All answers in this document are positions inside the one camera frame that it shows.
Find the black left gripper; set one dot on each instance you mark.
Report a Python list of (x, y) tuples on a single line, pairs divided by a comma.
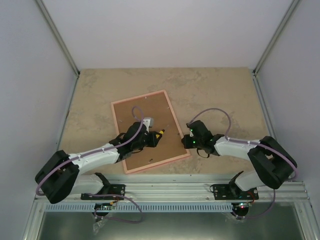
[(154, 135)]

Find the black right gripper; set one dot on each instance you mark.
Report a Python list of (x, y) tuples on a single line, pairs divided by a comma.
[(187, 144)]

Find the yellow handled screwdriver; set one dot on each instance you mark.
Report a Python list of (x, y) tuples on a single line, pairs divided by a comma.
[(161, 132)]

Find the pink wooden photo frame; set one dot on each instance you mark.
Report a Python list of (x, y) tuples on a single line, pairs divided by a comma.
[(159, 142)]

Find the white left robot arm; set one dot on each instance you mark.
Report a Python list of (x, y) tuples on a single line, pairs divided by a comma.
[(62, 175)]

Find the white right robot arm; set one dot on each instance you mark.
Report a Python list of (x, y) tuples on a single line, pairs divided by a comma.
[(272, 164)]

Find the left controller board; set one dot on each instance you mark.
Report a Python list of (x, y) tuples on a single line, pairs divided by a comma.
[(103, 209)]

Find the controller board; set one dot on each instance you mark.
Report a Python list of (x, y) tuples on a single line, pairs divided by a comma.
[(103, 209), (241, 209)]

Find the right controller board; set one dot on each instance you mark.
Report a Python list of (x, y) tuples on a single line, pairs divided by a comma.
[(241, 209)]

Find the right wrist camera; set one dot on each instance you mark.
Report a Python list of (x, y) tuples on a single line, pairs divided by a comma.
[(190, 127)]

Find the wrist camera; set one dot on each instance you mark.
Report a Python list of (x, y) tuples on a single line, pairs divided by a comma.
[(148, 123), (190, 127)]

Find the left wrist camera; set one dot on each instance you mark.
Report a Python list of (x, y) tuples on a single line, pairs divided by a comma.
[(148, 123)]

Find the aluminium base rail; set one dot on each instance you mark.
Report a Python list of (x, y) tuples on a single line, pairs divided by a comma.
[(194, 188)]

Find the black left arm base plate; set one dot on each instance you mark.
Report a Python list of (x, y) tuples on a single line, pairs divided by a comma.
[(116, 192)]

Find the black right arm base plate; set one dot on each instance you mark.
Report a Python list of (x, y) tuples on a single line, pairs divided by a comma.
[(233, 192)]

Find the aluminium corner post right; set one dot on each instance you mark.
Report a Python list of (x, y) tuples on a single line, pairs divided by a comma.
[(276, 35)]

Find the aluminium corner post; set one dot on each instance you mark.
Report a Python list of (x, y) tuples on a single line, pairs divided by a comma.
[(54, 30), (276, 35)]

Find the grey slotted cable duct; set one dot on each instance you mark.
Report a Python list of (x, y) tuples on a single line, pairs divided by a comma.
[(147, 207)]

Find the aluminium corner post left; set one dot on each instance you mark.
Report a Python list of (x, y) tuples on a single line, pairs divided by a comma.
[(54, 30)]

